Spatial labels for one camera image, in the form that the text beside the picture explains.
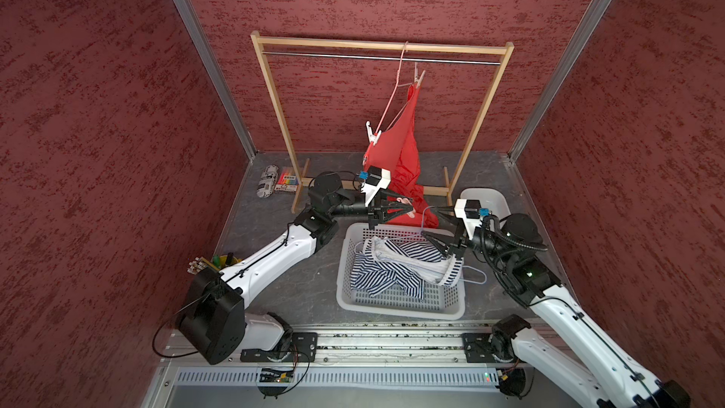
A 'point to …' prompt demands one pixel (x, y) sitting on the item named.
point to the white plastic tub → (490, 199)
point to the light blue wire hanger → (462, 267)
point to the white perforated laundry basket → (442, 301)
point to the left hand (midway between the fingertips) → (408, 208)
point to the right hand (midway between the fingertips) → (425, 226)
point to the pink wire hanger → (397, 90)
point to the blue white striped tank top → (387, 263)
